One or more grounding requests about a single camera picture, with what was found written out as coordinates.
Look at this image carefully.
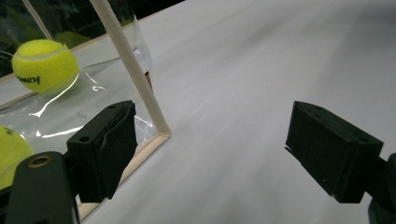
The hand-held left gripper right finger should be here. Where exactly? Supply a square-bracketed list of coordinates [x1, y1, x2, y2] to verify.
[284, 100, 385, 204]

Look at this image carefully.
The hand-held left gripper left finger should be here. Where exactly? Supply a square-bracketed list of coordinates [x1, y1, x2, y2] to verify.
[66, 99, 138, 203]

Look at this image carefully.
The clear wooden-framed box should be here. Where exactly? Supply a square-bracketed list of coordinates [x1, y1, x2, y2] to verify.
[0, 0, 172, 222]

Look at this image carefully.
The yellow tennis ball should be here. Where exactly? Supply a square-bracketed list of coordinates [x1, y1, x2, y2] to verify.
[0, 124, 35, 190]
[11, 38, 80, 94]

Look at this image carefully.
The brown bag tag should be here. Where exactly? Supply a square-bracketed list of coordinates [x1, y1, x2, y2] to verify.
[144, 71, 154, 91]

